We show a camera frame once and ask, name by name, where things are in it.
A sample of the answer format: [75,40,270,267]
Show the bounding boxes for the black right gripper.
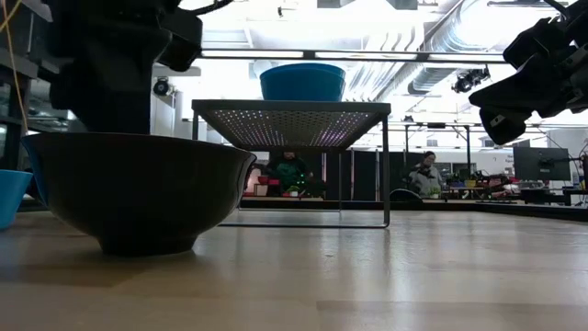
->
[468,0,588,146]

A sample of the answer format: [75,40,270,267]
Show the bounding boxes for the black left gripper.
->
[48,0,203,134]

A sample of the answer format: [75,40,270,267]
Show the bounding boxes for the black mini bowl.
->
[21,131,257,257]

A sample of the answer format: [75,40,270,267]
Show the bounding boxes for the black round ceiling spotlight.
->
[152,76,172,97]

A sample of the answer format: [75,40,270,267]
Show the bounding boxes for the black track light cluster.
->
[451,65,492,95]

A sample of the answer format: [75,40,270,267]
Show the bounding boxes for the long ceiling light fixture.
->
[486,0,560,8]

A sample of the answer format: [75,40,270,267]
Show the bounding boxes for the black computer monitor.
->
[513,146,572,182]

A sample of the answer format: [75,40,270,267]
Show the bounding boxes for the workbench with robot parts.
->
[445,168,518,203]

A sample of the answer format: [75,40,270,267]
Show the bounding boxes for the person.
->
[408,150,445,200]
[266,151,314,193]

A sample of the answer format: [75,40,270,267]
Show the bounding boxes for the black perforated metal shelf rack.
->
[191,99,393,229]

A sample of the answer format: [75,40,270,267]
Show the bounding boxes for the black chair back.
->
[389,188,424,203]

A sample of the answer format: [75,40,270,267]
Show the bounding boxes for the black partition panels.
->
[321,150,414,202]

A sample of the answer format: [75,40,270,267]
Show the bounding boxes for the yellow cable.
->
[0,0,29,134]

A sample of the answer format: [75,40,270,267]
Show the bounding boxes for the black metal workstation frame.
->
[402,121,473,185]

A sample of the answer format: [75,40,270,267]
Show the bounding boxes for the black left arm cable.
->
[183,0,236,16]

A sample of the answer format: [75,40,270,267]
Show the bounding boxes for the overhead frame bar with lights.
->
[199,47,506,65]

